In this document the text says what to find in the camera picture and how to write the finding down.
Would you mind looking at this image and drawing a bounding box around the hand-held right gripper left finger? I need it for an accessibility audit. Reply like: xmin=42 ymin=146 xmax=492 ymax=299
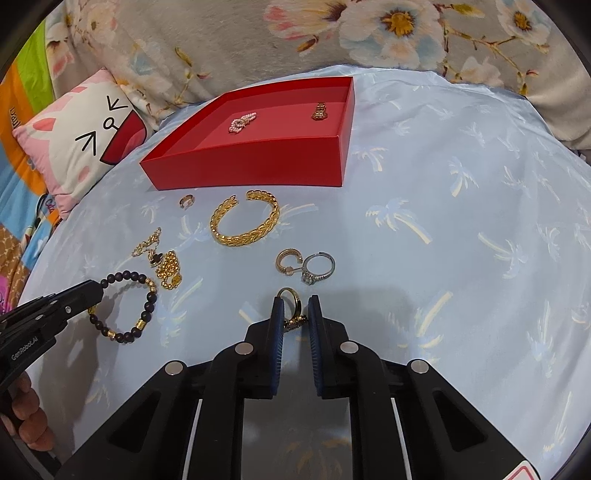
xmin=55 ymin=296 xmax=284 ymax=480

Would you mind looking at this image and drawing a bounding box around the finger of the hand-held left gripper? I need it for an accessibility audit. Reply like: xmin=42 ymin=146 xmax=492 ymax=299
xmin=18 ymin=280 xmax=105 ymax=333

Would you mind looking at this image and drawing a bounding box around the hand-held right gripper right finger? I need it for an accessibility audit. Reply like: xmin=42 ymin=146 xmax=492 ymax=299
xmin=308 ymin=295 xmax=527 ymax=480

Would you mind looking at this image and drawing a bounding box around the gold ring with dark ornament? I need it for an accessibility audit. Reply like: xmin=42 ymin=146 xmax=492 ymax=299
xmin=276 ymin=287 xmax=309 ymax=332

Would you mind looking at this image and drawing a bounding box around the silver ring with stone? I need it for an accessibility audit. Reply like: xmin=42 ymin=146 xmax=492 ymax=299
xmin=301 ymin=252 xmax=335 ymax=285

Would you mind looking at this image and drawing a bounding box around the black bead bracelet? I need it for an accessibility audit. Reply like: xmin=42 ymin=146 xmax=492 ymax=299
xmin=88 ymin=271 xmax=158 ymax=344

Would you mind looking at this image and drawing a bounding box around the gold hoop earring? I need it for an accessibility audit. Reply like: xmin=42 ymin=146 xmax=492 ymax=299
xmin=276 ymin=249 xmax=304 ymax=277

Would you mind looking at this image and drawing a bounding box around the gold chain with black pendant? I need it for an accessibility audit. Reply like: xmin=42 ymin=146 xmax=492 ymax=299
xmin=131 ymin=226 xmax=164 ymax=268

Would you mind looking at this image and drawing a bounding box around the gold bead bracelet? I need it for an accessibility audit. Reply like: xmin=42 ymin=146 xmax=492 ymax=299
xmin=156 ymin=250 xmax=184 ymax=291

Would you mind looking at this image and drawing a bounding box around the gold chain bracelet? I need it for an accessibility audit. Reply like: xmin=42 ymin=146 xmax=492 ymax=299
xmin=210 ymin=189 xmax=281 ymax=247

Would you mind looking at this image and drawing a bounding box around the red cardboard box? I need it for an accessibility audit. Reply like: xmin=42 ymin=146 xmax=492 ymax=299
xmin=139 ymin=76 xmax=355 ymax=191

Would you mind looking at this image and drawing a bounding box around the person's left hand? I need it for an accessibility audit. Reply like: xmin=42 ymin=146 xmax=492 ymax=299
xmin=0 ymin=373 xmax=56 ymax=455

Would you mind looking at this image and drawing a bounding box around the colourful cartoon print sheet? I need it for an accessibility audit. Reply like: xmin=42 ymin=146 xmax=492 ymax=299
xmin=0 ymin=21 xmax=70 ymax=319

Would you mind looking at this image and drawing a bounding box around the light blue palm print sheet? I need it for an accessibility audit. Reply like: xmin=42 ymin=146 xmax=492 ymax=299
xmin=18 ymin=62 xmax=591 ymax=480

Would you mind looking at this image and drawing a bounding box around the pink white cat face pillow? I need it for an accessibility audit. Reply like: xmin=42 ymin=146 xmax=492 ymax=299
xmin=11 ymin=68 xmax=148 ymax=220

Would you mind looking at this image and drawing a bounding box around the grey floral blanket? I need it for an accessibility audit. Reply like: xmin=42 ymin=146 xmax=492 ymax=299
xmin=44 ymin=0 xmax=591 ymax=151

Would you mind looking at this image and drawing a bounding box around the pearl bracelet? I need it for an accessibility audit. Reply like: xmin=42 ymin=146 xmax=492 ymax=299
xmin=228 ymin=112 xmax=258 ymax=136

